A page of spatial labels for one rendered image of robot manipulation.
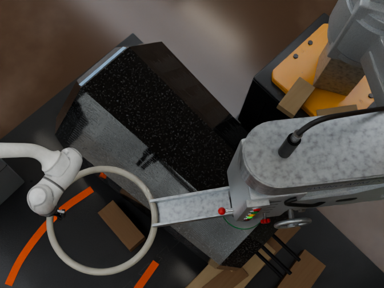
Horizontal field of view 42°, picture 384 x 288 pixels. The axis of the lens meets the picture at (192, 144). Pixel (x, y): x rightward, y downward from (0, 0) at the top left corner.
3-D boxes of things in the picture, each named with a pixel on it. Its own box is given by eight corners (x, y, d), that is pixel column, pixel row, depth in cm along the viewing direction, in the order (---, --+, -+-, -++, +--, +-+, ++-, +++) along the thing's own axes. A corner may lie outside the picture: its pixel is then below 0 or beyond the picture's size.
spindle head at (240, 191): (307, 162, 218) (341, 127, 175) (317, 212, 211) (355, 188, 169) (225, 171, 215) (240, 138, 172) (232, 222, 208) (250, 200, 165)
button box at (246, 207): (254, 212, 196) (268, 197, 169) (255, 219, 195) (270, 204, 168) (234, 215, 195) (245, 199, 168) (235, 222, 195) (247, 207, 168)
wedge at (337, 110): (353, 107, 262) (356, 104, 257) (356, 125, 259) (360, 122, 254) (315, 110, 260) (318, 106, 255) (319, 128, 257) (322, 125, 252)
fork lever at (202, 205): (301, 167, 220) (301, 165, 215) (310, 211, 214) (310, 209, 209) (151, 194, 232) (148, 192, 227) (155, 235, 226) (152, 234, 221)
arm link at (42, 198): (47, 221, 203) (67, 194, 207) (40, 214, 188) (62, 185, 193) (25, 207, 204) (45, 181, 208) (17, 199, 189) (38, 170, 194)
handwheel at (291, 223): (302, 203, 209) (312, 196, 195) (306, 227, 206) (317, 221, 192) (267, 207, 208) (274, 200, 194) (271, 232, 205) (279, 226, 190)
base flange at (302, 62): (326, 23, 281) (328, 18, 277) (393, 81, 272) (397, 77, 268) (267, 77, 269) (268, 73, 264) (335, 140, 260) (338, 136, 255)
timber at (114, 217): (99, 216, 314) (97, 212, 302) (114, 203, 317) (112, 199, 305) (131, 252, 308) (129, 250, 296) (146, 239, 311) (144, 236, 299)
